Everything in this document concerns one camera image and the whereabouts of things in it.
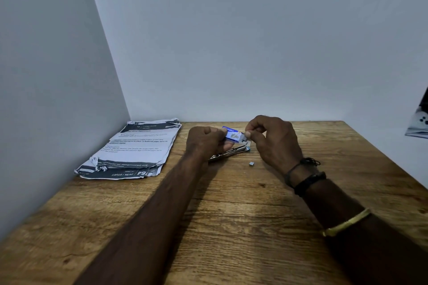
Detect person's left hand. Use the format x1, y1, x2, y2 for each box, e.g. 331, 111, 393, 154
185, 126, 235, 165

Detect person's right hand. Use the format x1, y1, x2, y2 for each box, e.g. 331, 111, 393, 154
244, 115, 303, 179

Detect blue white staples box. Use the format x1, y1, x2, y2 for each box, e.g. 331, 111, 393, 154
222, 126, 251, 144

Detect silver blue stapler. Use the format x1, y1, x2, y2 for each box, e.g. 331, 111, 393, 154
209, 145, 251, 162

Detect stack of printed papers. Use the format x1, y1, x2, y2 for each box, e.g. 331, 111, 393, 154
74, 118, 182, 180

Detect person's right forearm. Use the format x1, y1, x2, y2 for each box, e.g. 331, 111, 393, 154
286, 161, 428, 285

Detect person's left forearm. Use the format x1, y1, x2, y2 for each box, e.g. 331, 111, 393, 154
73, 158, 218, 285

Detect wooden table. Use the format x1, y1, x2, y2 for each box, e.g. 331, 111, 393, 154
0, 121, 428, 285

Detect gold bangle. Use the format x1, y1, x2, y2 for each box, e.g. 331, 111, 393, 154
321, 208, 372, 238

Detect papers on window sill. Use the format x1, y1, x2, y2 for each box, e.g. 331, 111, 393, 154
405, 87, 428, 138

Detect thin black thread bracelet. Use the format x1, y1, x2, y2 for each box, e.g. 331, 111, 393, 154
284, 157, 321, 187

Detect black band bracelet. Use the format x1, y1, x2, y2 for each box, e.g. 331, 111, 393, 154
293, 171, 327, 198

